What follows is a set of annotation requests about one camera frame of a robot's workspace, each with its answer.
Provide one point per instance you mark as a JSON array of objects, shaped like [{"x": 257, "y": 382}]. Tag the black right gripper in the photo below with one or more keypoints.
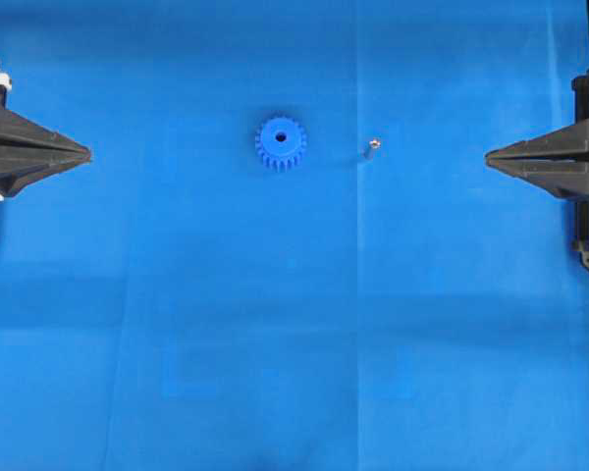
[{"x": 562, "y": 179}]

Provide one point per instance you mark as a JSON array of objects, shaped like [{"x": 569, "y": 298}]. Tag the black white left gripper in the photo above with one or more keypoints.
[{"x": 20, "y": 167}]

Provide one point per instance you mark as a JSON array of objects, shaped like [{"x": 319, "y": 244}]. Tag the small silver metal shaft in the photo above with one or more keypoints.
[{"x": 371, "y": 149}]

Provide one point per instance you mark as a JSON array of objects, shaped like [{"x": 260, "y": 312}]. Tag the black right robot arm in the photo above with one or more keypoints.
[{"x": 557, "y": 162}]

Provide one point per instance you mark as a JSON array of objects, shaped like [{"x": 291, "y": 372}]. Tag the blue plastic gear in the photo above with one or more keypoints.
[{"x": 279, "y": 142}]

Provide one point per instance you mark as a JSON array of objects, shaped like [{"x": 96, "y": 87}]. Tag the blue cloth mat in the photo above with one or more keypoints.
[{"x": 176, "y": 305}]

